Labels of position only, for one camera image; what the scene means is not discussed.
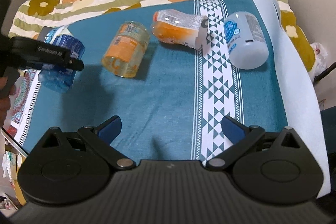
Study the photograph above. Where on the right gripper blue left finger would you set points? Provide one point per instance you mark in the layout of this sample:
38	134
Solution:
99	139

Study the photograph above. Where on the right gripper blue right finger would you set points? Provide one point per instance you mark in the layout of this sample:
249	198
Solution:
244	138

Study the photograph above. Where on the clear cup orange label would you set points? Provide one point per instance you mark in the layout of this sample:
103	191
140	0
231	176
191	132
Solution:
126	50

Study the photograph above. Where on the white cup blue label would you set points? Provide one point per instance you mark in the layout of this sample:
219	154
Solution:
247	48

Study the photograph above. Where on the orange jelly cup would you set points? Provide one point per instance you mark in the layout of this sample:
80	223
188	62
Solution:
174	27

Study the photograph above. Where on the person's left hand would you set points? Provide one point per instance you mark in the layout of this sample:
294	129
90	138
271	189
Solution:
5	105

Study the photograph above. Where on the colourful mandala mat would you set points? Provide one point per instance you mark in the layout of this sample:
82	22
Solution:
17	123

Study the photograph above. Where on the white cloth sheet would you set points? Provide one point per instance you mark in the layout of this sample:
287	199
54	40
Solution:
298	95

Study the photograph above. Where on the teal patterned cloth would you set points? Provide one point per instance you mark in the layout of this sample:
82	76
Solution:
172	109

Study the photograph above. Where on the white plastic bag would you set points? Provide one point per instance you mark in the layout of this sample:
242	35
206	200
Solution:
320	63

